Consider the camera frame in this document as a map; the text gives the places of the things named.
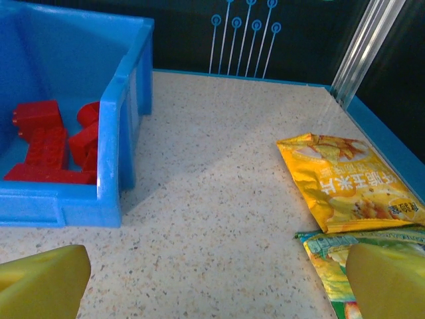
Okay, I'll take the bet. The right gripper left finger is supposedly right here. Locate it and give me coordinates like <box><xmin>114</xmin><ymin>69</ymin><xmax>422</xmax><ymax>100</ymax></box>
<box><xmin>0</xmin><ymin>245</ymin><xmax>91</xmax><ymax>319</ymax></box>

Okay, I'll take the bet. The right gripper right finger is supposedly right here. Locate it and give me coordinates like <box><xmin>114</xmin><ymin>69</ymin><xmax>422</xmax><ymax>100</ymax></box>
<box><xmin>345</xmin><ymin>243</ymin><xmax>425</xmax><ymax>319</ymax></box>

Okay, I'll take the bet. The green snack bag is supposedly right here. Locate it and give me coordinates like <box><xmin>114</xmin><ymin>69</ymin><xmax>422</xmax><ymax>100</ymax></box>
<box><xmin>295</xmin><ymin>225</ymin><xmax>425</xmax><ymax>319</ymax></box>

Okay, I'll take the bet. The yellow snack bag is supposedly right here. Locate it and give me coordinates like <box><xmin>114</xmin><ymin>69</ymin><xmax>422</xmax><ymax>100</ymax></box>
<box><xmin>276</xmin><ymin>132</ymin><xmax>425</xmax><ymax>235</ymax></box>

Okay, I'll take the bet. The red square lego brick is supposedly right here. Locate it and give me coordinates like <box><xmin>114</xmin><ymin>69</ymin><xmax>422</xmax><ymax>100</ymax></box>
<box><xmin>12</xmin><ymin>100</ymin><xmax>62</xmax><ymax>134</ymax></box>

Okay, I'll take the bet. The blue plastic bin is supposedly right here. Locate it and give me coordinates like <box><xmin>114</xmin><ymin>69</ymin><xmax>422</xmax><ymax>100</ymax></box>
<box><xmin>0</xmin><ymin>0</ymin><xmax>155</xmax><ymax>229</ymax></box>

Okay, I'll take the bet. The aluminium frame post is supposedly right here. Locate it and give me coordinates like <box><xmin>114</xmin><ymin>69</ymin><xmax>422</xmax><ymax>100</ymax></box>
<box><xmin>331</xmin><ymin>0</ymin><xmax>408</xmax><ymax>109</ymax></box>

